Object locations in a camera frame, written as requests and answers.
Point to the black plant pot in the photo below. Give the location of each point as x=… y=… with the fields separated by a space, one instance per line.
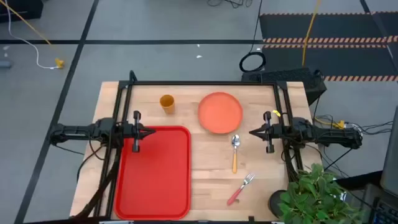
x=274 y=202

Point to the black keyboard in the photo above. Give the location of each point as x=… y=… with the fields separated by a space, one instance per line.
x=387 y=213

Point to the red plastic tray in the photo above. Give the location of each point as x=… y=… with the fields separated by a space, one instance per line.
x=155 y=174

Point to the small yellow tape tag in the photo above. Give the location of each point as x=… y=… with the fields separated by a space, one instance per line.
x=276 y=113

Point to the black aluminium table frame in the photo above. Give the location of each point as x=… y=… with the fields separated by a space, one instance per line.
x=202 y=83

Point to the green leafy plant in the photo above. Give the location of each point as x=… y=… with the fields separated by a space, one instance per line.
x=314 y=196

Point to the orange plastic cup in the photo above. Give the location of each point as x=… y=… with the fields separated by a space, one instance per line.
x=167 y=104

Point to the orange round plate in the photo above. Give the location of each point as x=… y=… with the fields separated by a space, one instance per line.
x=220 y=112

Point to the black hazard-striped floor mat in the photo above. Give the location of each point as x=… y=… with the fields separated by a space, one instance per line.
x=326 y=28

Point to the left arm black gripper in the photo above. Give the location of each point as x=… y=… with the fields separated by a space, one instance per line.
x=136 y=137

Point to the black computer case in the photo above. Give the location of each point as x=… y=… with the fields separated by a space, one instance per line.
x=289 y=76

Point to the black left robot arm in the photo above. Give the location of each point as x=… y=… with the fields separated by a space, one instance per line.
x=77 y=131

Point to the black box on floor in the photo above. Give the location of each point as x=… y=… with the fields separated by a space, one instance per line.
x=18 y=9

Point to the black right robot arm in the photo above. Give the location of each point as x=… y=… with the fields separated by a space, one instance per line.
x=335 y=137

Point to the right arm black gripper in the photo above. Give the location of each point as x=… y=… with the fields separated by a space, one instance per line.
x=268 y=137

